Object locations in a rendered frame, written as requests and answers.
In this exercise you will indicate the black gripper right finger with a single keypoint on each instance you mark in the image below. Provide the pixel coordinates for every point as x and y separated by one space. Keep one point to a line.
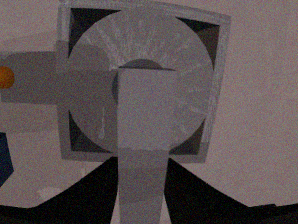
193 201

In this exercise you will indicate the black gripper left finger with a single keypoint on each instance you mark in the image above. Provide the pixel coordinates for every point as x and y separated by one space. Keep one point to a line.
90 201

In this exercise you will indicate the crank handle with dark red grip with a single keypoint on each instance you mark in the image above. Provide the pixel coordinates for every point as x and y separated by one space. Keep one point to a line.
145 109

